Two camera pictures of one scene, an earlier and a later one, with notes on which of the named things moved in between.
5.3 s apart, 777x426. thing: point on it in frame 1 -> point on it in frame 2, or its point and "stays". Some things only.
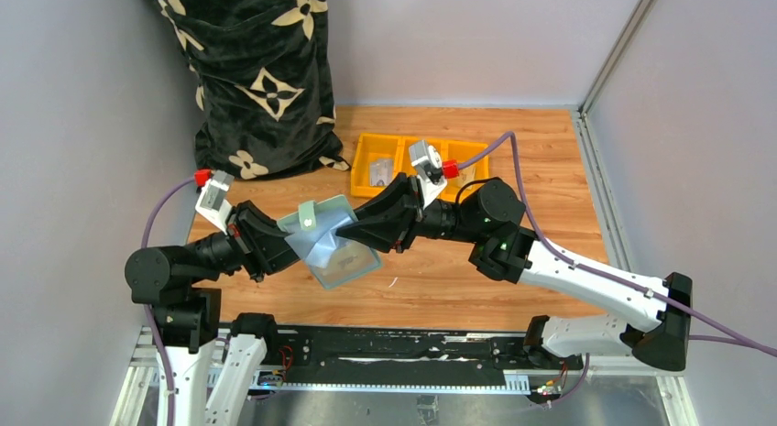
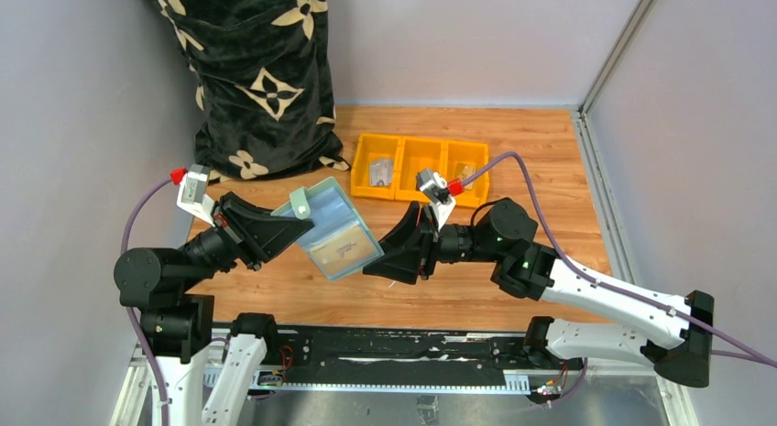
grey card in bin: [381, 172] stays
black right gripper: [414, 211] -> [427, 247]
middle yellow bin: [448, 191] stays
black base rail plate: [306, 355] stays
